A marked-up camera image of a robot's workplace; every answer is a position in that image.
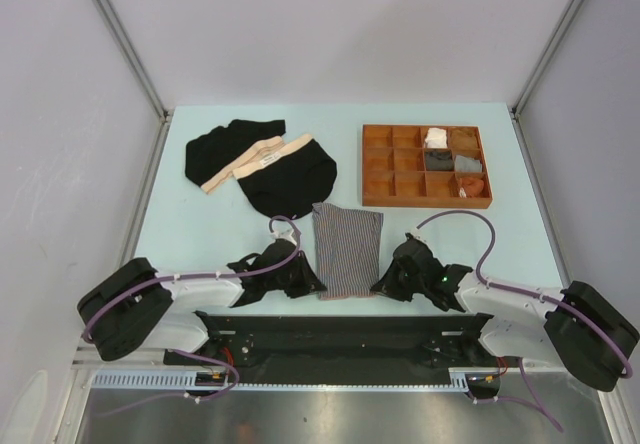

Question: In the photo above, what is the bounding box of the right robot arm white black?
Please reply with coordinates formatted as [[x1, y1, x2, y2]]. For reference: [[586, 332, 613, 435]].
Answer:
[[371, 234, 639, 392]]

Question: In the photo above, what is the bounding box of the grey striped boxer underwear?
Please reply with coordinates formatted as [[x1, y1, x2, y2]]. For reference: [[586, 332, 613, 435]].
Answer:
[[312, 203, 384, 300]]

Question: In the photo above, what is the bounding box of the white slotted cable duct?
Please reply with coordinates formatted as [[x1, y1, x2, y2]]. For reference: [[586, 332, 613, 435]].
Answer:
[[91, 369, 489, 393]]

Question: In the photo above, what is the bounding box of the black underwear beige waistband back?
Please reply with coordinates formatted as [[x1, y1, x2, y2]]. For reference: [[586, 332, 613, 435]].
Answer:
[[184, 119, 286, 194]]

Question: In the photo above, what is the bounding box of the aluminium front rail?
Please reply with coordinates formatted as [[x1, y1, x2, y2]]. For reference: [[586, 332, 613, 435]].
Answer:
[[69, 343, 621, 373]]

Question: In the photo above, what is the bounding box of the right aluminium frame post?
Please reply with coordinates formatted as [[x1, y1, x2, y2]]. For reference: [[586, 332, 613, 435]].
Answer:
[[511, 0, 586, 118]]

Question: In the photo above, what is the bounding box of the dark grey rolled cloth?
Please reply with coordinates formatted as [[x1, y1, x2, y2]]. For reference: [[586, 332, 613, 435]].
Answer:
[[424, 150, 454, 172]]

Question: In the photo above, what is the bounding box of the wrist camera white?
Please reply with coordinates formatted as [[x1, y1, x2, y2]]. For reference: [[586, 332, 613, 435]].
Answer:
[[270, 227, 298, 246], [406, 228, 427, 246]]

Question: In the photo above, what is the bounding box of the aluminium frame post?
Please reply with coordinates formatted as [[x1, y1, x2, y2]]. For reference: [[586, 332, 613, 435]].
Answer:
[[511, 0, 586, 118], [92, 0, 169, 123]]

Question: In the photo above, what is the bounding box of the left aluminium frame post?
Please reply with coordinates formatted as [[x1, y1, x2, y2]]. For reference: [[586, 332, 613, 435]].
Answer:
[[92, 0, 169, 123]]

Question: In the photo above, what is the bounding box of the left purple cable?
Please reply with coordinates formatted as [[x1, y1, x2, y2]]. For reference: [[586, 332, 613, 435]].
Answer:
[[82, 215, 304, 415]]

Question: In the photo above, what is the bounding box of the white rolled cloth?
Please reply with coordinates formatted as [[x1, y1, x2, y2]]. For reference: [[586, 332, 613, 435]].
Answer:
[[424, 127, 448, 149]]

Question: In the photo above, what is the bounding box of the light grey rolled cloth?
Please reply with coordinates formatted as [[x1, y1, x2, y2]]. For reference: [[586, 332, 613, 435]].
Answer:
[[454, 154, 484, 173]]

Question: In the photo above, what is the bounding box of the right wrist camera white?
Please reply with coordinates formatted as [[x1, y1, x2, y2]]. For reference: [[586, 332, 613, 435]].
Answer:
[[406, 228, 427, 246]]

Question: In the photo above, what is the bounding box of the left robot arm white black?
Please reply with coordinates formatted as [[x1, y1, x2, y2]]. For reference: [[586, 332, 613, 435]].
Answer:
[[76, 238, 327, 364]]

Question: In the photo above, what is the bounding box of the orange rolled cloth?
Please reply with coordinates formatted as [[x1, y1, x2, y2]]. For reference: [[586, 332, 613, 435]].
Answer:
[[457, 176, 485, 198]]

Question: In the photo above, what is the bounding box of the black underwear beige waistband front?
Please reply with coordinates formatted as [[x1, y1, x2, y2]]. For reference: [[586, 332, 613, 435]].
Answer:
[[233, 134, 338, 219]]

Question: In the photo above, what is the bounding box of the wooden compartment tray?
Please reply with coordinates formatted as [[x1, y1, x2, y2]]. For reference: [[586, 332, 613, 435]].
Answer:
[[361, 124, 493, 210]]

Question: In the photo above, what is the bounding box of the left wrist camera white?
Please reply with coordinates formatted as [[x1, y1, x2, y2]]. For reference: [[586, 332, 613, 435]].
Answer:
[[270, 227, 298, 246]]

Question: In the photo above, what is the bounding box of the black underwear beige waistband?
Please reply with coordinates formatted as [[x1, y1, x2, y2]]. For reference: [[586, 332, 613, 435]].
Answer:
[[233, 134, 338, 219], [184, 119, 286, 194]]

